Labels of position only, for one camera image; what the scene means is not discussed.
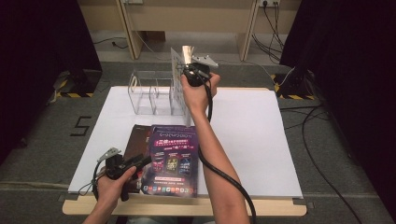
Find person's left hand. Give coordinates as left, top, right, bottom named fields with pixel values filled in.
left=96, top=167, right=138, bottom=211

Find right gripper thick black cable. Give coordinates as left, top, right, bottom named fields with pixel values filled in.
left=183, top=66, right=258, bottom=224

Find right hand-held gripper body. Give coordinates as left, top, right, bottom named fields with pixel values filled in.
left=182, top=54, right=219, bottom=89

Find person's right hand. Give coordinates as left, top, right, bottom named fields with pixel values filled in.
left=180, top=72, right=221, bottom=117

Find beige wooden desk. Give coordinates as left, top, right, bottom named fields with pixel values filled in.
left=78, top=0, right=302, bottom=62

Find short black floor cable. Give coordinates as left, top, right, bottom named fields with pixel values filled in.
left=92, top=36, right=129, bottom=50

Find clear acrylic book rack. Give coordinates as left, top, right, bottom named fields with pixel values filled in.
left=127, top=69, right=188, bottom=117

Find thin white floor cable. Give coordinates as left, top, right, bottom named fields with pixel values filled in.
left=214, top=59, right=295, bottom=87

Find person's legs in jeans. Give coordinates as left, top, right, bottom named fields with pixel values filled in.
left=124, top=217, right=216, bottom=224

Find long black floor cable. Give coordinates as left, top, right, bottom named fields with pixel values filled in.
left=278, top=104, right=364, bottom=224

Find dark brown magazine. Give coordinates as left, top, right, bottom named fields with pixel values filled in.
left=122, top=123, right=154, bottom=194

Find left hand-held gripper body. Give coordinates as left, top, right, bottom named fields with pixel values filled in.
left=96, top=147, right=138, bottom=181

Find black curtain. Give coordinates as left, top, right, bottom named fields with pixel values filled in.
left=0, top=0, right=104, bottom=166
left=279, top=0, right=396, bottom=216

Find purple magazine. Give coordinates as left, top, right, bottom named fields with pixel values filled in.
left=140, top=124, right=201, bottom=199

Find bundle of black hanging cables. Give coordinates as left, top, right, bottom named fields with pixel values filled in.
left=251, top=2, right=286, bottom=63

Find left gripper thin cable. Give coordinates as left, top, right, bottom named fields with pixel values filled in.
left=78, top=160, right=108, bottom=201

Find yellow-black striped stand base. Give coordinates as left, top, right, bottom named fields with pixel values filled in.
left=270, top=72, right=318, bottom=101
left=48, top=68, right=104, bottom=99

